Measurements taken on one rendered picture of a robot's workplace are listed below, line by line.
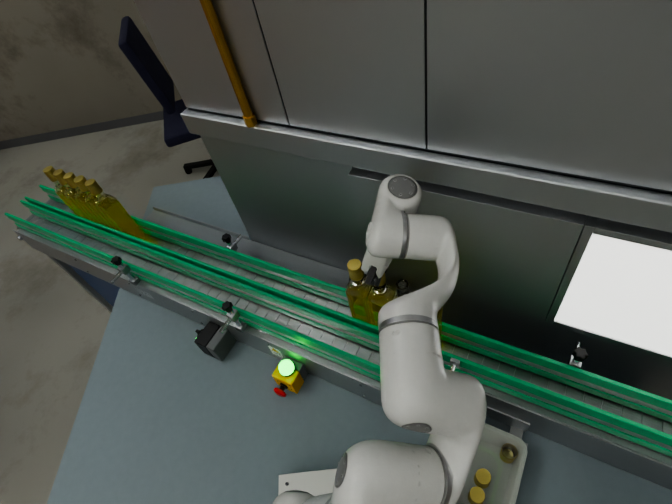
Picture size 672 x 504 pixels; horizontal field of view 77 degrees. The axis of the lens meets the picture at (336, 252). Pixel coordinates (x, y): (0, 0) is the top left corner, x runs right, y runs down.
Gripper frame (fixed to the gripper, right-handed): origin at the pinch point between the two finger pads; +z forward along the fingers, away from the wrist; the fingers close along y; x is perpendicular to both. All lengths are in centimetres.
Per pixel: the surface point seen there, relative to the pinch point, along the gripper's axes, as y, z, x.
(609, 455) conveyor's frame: 5, 20, 64
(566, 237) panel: -12.6, -19.9, 29.6
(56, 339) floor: 40, 164, -163
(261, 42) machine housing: -14, -34, -37
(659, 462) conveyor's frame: 5, 11, 69
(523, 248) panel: -12.5, -12.5, 24.8
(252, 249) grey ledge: -11, 42, -46
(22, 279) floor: 21, 180, -226
